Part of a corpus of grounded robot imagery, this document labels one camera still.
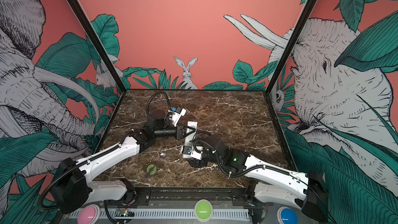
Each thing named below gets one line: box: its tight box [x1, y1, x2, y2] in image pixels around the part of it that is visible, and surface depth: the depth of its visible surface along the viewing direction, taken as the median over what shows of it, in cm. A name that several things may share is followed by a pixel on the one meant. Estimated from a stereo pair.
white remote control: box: [183, 121, 198, 147], surface depth 73 cm
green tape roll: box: [146, 163, 157, 176], surface depth 84 cm
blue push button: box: [276, 206, 300, 224], surface depth 70 cm
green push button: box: [194, 198, 214, 222], surface depth 71 cm
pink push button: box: [76, 204, 102, 224], surface depth 69 cm
